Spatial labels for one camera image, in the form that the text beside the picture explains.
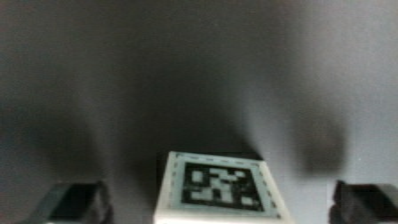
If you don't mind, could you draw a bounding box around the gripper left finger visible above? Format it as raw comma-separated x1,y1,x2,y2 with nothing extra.
23,181,114,224

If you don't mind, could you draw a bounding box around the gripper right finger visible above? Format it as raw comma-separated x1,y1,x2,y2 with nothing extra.
329,181,398,224

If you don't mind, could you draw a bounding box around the white chair leg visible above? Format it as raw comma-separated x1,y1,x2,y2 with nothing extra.
153,152,295,224

